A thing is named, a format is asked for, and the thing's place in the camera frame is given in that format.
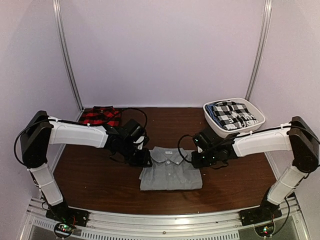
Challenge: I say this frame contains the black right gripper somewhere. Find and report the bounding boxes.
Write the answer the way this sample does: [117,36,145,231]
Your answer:
[191,148,219,169]

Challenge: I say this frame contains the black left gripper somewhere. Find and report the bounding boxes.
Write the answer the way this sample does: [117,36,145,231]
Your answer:
[118,140,153,168]

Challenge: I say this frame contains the grey long sleeve shirt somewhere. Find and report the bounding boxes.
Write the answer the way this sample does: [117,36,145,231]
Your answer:
[139,146,203,191]

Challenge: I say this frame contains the red black plaid shirt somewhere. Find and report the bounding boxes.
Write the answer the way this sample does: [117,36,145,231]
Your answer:
[78,106,122,127]

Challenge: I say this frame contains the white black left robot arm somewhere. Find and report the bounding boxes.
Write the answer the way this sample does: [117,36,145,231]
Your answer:
[14,110,153,222]

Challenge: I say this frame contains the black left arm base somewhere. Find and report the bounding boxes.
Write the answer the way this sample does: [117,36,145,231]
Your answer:
[45,205,89,239]

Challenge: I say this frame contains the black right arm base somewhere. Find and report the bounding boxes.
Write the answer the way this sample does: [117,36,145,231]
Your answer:
[239,200,283,237]

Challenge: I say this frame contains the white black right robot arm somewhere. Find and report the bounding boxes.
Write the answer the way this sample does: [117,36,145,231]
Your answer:
[191,116,320,221]

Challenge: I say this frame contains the blue plaid shirt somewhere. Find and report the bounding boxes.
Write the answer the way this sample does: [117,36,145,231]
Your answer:
[204,102,222,128]

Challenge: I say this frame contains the black white checked shirt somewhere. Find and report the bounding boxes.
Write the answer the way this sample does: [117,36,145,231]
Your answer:
[213,100,260,131]

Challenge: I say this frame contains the white laundry basket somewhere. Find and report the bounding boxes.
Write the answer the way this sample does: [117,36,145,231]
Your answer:
[203,97,266,138]

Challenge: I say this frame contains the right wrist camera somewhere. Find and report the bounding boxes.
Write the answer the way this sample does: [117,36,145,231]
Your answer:
[197,146,203,153]

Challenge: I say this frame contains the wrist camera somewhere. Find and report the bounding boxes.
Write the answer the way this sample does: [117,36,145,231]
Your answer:
[134,135,146,150]
[197,146,203,153]

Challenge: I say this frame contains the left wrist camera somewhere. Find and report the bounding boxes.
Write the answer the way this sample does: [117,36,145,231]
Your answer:
[134,135,146,150]

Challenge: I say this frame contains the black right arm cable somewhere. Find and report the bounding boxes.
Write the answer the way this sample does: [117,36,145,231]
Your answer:
[176,134,196,163]

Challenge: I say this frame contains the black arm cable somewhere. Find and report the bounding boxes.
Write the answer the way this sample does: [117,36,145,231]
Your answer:
[119,107,148,131]
[176,134,196,163]

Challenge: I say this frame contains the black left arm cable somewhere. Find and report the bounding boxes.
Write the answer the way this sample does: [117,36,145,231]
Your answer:
[119,107,148,131]

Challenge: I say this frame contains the aluminium front rail frame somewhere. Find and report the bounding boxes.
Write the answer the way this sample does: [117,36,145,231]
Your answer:
[17,197,311,240]

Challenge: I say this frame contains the right aluminium corner post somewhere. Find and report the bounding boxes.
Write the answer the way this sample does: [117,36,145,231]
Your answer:
[245,0,273,101]

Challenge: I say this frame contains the aluminium corner post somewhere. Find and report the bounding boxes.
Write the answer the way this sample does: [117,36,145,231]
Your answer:
[245,0,273,101]
[52,0,84,111]

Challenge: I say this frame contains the left aluminium corner post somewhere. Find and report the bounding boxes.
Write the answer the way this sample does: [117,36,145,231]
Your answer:
[52,0,84,111]

